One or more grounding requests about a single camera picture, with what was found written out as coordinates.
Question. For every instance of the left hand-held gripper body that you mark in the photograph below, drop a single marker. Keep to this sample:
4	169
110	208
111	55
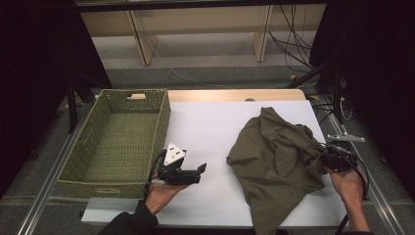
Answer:
174	174

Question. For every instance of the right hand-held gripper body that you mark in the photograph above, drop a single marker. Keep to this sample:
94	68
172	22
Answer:
339	158

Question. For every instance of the green woven basket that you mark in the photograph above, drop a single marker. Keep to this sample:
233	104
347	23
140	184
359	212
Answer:
120	143

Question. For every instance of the olive green shorts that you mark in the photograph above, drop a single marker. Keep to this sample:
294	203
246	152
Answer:
277	163

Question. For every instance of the person's left hand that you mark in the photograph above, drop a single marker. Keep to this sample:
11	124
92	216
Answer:
160	196

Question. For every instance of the person's right hand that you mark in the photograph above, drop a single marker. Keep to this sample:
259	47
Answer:
349	186

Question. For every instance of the white table cover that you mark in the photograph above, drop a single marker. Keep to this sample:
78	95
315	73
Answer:
202	130

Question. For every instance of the yellow black floor tape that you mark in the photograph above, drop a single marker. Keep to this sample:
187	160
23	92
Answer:
293	77
314	97

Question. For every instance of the black metal stand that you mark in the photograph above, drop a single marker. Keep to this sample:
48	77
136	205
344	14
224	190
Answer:
71	104
336	88

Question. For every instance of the dark round table grommet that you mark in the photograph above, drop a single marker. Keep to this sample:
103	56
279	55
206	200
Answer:
250	99

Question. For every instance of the black curtain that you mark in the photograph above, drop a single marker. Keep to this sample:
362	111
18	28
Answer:
375	65
32	81

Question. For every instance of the light wooden desk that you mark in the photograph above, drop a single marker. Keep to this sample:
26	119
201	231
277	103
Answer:
202	19

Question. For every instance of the aluminium frame rail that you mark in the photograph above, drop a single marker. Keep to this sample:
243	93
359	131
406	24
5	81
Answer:
49	176
375	182

